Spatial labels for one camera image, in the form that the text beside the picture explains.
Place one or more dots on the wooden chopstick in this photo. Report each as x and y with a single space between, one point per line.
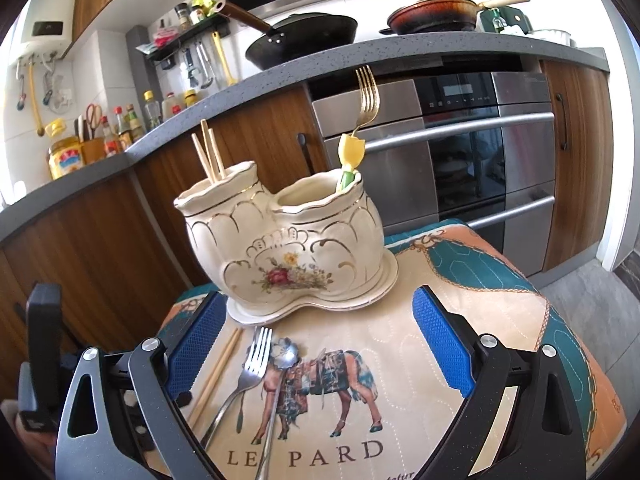
219 375
200 152
205 127
221 167
211 375

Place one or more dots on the cream ceramic holder tray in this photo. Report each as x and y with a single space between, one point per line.
370 292

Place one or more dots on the horse printed quilted mat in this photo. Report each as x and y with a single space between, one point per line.
350 435

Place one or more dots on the gold fork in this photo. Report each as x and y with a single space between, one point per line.
367 100

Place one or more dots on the red enamel frying pan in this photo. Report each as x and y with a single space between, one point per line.
430 17

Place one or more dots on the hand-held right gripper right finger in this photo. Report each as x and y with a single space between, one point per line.
442 345

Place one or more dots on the oil bottle with yellow cap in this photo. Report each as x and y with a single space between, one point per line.
151 110

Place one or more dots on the narrow wooden base cabinet door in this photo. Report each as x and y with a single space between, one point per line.
585 160

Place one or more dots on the red packet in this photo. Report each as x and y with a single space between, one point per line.
165 37

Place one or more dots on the hanging can opener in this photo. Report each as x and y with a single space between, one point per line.
189 67

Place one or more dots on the large yellow plastic jar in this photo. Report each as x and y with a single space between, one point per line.
65 160

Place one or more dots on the spice jar with dark lid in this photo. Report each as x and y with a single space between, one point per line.
182 16

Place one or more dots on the white jug with red cap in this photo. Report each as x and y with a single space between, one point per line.
170 105

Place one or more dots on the green glass bottle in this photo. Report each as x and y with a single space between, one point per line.
497 20

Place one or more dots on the dark sauce bottle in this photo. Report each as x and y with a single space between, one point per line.
133 122

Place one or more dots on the small spice jar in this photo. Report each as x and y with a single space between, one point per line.
197 12

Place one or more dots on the grey speckled stone countertop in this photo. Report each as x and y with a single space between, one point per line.
175 127

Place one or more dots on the green utensil with yellow tulip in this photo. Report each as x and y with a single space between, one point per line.
350 152

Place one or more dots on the wooden cabinet door beside oven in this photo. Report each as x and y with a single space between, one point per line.
260 130

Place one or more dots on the white wall water heater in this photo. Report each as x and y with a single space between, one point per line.
45 20

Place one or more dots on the wooden knife holder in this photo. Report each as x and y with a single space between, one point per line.
92 150

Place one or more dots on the small jar with yellow lid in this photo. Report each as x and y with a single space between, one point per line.
190 97

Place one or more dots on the sauce bottle with red cap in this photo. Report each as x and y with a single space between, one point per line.
109 140
120 127

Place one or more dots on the black wall spice shelf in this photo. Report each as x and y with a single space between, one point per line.
200 30

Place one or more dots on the kitchen knife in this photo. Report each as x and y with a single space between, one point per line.
80 127

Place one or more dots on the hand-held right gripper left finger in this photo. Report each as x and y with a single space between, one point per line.
197 345

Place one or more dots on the dark green board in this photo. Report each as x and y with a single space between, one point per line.
517 20

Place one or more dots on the silver fork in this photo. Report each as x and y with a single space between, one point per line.
252 367

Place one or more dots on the cream floral ceramic utensil holder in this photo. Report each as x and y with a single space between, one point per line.
240 240

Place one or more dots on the silver spoon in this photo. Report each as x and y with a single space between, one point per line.
286 355

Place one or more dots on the white bowl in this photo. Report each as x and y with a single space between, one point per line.
550 36

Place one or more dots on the stainless steel built-in oven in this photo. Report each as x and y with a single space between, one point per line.
465 170

